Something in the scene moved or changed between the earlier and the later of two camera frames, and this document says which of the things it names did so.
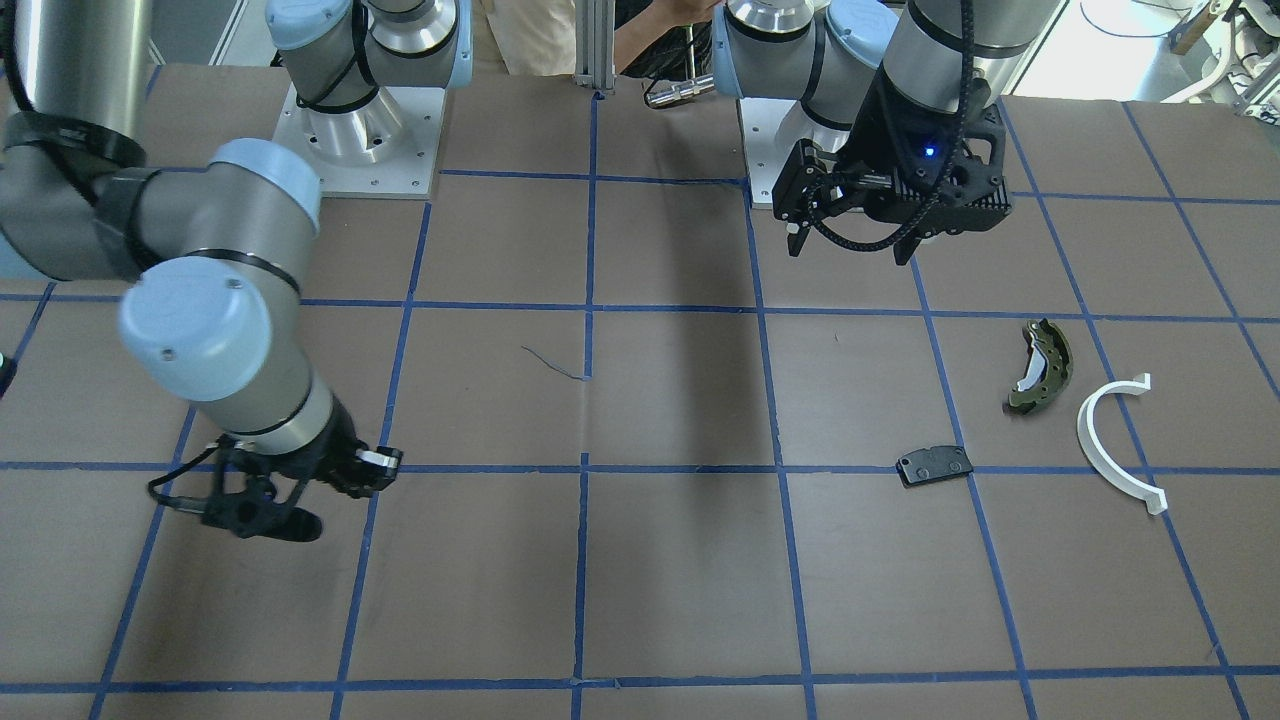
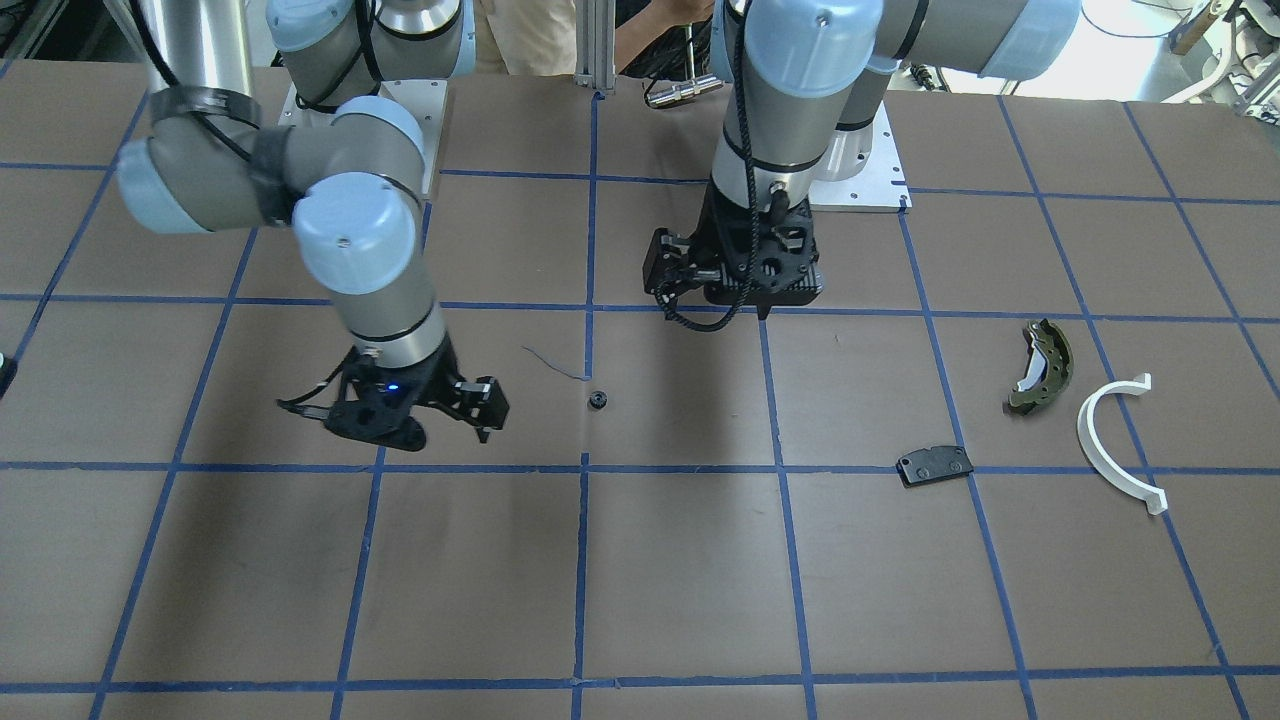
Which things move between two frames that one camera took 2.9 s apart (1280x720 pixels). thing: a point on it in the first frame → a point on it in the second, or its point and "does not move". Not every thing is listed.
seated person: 655,41 does not move
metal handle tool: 662,91 does not move
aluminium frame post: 595,27 does not move
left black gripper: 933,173 → 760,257
